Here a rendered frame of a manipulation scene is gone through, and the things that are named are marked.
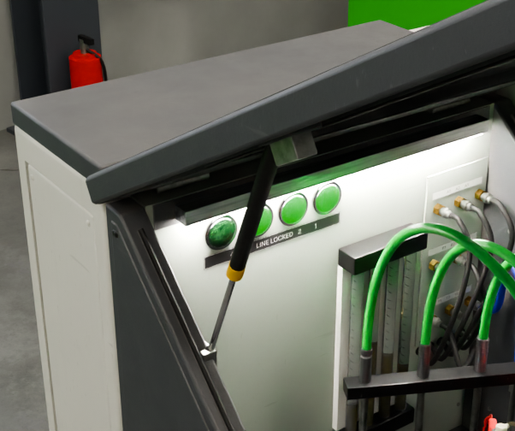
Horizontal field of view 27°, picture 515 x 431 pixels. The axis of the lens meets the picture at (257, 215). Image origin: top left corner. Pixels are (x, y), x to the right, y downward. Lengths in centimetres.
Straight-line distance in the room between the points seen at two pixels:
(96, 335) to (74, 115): 31
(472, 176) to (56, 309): 68
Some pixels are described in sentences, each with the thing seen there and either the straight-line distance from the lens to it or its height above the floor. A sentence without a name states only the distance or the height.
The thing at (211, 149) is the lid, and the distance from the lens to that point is 105.
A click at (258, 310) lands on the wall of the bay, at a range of 154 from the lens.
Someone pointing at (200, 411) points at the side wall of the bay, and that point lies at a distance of 131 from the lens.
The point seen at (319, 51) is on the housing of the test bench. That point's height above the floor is 150.
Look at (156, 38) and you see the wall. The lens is 596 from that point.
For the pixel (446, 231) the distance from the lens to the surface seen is 137.
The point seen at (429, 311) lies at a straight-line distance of 158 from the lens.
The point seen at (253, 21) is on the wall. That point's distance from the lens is 641.
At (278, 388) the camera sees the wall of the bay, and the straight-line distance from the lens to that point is 164.
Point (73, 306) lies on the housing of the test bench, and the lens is 158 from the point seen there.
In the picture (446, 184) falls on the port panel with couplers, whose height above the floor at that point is 134.
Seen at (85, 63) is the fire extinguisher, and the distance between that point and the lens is 501.
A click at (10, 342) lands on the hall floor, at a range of 380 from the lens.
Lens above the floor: 205
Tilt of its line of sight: 27 degrees down
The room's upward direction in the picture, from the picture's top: straight up
